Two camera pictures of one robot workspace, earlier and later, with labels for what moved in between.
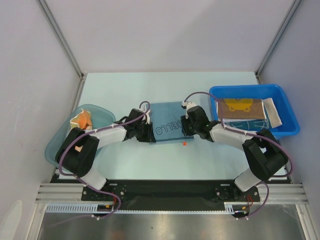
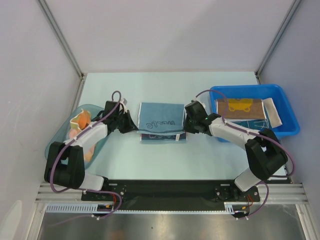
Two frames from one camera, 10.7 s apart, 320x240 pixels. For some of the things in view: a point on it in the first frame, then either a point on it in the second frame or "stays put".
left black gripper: (149, 136) → (130, 127)
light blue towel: (166, 121) stays put
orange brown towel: (240, 108) stays put
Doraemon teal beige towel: (272, 119) stays put
